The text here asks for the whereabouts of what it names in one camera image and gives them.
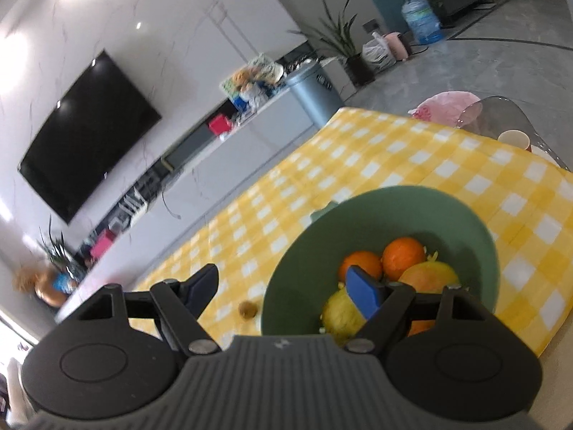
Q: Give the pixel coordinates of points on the white television console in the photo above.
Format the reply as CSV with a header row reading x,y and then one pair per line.
x,y
250,143

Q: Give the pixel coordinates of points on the pink box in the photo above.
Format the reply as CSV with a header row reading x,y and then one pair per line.
x,y
103,244

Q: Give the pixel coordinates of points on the large pomegranate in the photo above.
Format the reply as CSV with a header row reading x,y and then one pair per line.
x,y
429,277

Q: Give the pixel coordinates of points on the green colander bowl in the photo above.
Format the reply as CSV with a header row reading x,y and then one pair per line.
x,y
295,277

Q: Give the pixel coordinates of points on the yellow checked tablecloth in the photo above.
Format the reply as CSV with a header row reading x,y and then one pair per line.
x,y
403,152

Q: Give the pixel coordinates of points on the small brown round fruit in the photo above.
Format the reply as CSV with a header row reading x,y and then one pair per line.
x,y
247,310

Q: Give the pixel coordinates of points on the yellow-green pear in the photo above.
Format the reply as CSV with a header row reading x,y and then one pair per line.
x,y
338,318

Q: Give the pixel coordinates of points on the white plastic bag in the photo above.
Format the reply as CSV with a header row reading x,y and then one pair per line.
x,y
378,53

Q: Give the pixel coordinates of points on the black wall television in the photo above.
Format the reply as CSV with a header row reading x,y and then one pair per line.
x,y
89,134

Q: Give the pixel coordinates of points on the potted long-leaf plant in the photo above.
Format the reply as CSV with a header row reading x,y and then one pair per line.
x,y
358,69

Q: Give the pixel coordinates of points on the teddy bear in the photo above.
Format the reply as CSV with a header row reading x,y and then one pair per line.
x,y
242,78

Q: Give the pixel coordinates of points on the gold round vase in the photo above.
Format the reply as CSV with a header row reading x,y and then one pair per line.
x,y
47,294

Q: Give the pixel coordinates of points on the colourful printed board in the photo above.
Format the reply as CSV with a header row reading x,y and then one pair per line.
x,y
264,69

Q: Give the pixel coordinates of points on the blue-grey trash can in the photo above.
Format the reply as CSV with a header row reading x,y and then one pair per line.
x,y
313,94

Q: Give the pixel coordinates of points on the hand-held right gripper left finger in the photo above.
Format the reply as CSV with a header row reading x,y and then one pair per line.
x,y
203,287

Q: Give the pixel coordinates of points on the blue water jug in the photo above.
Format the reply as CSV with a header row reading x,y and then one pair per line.
x,y
421,20

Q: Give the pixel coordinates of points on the white router with antennas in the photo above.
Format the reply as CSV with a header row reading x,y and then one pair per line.
x,y
132,204

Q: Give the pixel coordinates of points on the pink heater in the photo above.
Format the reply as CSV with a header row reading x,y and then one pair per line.
x,y
398,45

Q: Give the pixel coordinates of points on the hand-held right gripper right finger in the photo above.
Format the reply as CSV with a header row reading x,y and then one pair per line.
x,y
365,293

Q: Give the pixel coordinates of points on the transparent chair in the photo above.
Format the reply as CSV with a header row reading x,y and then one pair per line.
x,y
501,116

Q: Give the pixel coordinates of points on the paper cup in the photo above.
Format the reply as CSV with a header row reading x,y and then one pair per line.
x,y
515,139

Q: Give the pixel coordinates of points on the red box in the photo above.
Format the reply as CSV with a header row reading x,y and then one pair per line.
x,y
220,124

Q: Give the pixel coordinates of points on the black soundbar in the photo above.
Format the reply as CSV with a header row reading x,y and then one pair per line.
x,y
188,148

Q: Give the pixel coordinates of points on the orange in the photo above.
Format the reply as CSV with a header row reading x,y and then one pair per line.
x,y
404,257
362,260
420,328

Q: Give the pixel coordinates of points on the spiky potted plant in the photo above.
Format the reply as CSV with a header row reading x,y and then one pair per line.
x,y
58,251

